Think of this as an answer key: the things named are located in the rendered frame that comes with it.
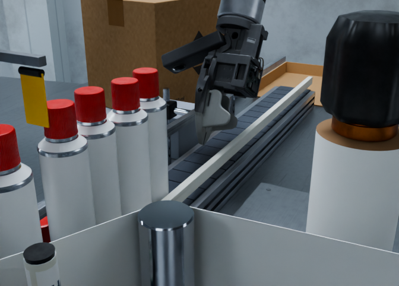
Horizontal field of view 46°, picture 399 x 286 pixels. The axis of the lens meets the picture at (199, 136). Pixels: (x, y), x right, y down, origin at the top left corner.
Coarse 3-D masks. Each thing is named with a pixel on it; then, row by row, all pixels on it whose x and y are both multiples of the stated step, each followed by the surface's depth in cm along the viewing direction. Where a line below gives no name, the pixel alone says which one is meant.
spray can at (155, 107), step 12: (132, 72) 60; (144, 72) 59; (156, 72) 60; (144, 84) 59; (156, 84) 60; (144, 96) 60; (156, 96) 61; (144, 108) 60; (156, 108) 60; (156, 120) 61; (156, 132) 61; (156, 144) 62; (156, 156) 62; (156, 168) 63; (156, 180) 64; (168, 180) 66; (156, 192) 64; (168, 192) 67
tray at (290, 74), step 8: (288, 64) 158; (296, 64) 156; (304, 64) 155; (272, 72) 146; (280, 72) 154; (288, 72) 159; (296, 72) 157; (304, 72) 156; (312, 72) 155; (320, 72) 154; (264, 80) 141; (272, 80) 148; (280, 80) 150; (288, 80) 150; (296, 80) 150; (312, 80) 150; (320, 80) 150; (264, 88) 141; (312, 88) 141; (320, 88) 141; (320, 96) 134; (320, 104) 127
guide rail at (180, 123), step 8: (280, 56) 123; (272, 64) 115; (264, 72) 111; (192, 112) 82; (176, 120) 79; (184, 120) 79; (192, 120) 82; (168, 128) 75; (176, 128) 77; (168, 136) 75; (40, 208) 53; (40, 216) 53
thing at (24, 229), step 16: (0, 128) 41; (0, 144) 40; (16, 144) 42; (0, 160) 40; (16, 160) 42; (0, 176) 41; (16, 176) 41; (32, 176) 43; (0, 192) 41; (16, 192) 41; (32, 192) 43; (0, 208) 41; (16, 208) 42; (32, 208) 43; (0, 224) 42; (16, 224) 42; (32, 224) 44; (0, 240) 42; (16, 240) 43; (32, 240) 44; (0, 256) 43
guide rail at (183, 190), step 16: (304, 80) 119; (288, 96) 107; (272, 112) 97; (256, 128) 90; (240, 144) 84; (208, 160) 75; (224, 160) 78; (192, 176) 70; (208, 176) 74; (176, 192) 65
